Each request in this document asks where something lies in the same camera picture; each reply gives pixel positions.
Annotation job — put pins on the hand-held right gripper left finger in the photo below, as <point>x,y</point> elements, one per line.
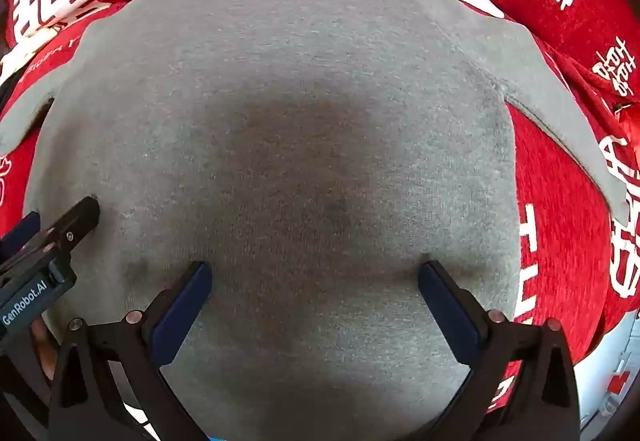
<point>182,306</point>

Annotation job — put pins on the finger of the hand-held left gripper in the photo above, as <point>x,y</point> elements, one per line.
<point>22,227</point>
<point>80,221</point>

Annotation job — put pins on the grey knit garment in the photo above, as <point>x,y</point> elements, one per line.
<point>300,146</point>

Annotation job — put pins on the red printed bedsheet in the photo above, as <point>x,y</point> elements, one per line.
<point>560,246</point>

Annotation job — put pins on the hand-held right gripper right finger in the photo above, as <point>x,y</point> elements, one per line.
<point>445,306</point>

